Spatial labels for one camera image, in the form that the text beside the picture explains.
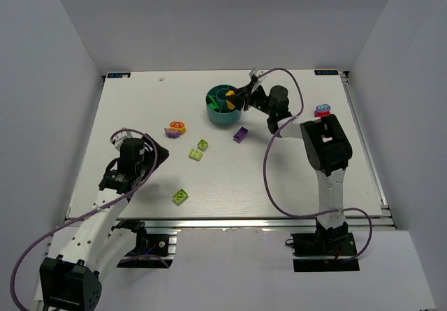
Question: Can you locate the teal round divided container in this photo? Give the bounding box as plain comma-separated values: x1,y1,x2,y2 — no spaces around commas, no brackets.
205,85,242,125

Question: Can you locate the lime lego brick near front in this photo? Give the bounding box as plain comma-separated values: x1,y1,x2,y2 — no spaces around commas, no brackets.
173,189,189,205

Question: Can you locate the purple butterfly curved lego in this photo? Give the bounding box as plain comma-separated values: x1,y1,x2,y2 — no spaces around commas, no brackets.
164,128,182,138

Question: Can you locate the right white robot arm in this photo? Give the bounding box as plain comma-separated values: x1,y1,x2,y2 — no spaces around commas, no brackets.
225,85,353,253

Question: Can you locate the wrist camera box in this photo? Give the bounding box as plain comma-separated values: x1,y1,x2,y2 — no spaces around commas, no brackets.
110,129,132,150
249,67,264,91

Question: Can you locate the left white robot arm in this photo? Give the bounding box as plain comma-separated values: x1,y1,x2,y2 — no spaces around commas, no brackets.
39,130,169,310

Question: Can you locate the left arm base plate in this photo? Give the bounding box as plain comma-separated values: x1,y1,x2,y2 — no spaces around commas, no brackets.
117,229,177,269

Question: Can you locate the lime lego brick studs up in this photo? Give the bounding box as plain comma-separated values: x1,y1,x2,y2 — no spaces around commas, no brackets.
189,149,203,161

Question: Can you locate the purple flat lego plate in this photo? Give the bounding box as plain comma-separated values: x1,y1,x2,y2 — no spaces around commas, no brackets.
233,126,249,143

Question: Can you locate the red lego brick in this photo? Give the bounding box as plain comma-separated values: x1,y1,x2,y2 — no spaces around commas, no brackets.
314,112,331,117

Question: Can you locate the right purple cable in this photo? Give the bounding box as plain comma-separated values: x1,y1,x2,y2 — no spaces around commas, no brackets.
260,67,374,263

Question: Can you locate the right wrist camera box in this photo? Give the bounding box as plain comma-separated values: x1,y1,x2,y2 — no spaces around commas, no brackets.
249,67,264,91

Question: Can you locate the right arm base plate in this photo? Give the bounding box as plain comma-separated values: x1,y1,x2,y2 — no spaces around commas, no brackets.
285,233,360,273

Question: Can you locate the lime lego brick upside down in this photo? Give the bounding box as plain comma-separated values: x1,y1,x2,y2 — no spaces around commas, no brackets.
197,139,208,151

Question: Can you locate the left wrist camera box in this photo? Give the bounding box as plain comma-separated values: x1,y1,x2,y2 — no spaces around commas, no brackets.
110,129,132,150

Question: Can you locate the left corner label sticker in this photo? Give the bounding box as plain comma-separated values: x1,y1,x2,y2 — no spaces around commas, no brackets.
106,72,131,79

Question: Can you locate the purple printed curved lego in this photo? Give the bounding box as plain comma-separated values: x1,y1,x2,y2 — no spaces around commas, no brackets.
314,103,331,114

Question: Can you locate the dark green curved lego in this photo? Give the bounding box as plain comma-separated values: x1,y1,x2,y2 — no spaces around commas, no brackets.
206,95,220,112

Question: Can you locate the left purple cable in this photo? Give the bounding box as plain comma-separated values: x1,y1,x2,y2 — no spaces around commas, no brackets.
9,127,170,311

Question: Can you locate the dark corner label sticker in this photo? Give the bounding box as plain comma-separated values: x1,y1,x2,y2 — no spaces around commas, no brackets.
314,69,339,75

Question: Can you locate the purple cable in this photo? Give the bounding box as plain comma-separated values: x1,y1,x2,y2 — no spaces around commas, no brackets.
260,67,374,263
9,127,170,311

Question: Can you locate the yellow butterfly curved lego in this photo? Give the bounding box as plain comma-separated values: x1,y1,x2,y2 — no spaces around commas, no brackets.
170,121,186,135

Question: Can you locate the yellow long lego brick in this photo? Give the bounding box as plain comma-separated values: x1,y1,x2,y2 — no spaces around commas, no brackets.
225,89,235,110

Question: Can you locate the aluminium table rail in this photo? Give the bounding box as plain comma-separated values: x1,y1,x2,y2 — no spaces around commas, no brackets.
64,216,399,231

